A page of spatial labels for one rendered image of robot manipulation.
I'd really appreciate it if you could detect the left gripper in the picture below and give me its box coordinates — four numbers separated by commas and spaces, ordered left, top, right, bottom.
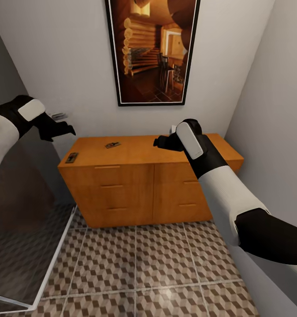
39, 120, 76, 143

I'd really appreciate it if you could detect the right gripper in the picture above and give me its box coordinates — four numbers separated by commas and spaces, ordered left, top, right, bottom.
153, 135, 183, 152

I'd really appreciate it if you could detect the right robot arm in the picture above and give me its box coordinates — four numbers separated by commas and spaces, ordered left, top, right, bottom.
153, 118, 297, 306

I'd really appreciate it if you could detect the mousetrap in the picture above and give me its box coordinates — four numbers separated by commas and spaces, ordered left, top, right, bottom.
65, 153, 79, 164
105, 142, 121, 149

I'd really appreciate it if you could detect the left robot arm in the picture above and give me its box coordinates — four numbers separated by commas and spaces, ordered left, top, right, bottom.
0, 95, 76, 165

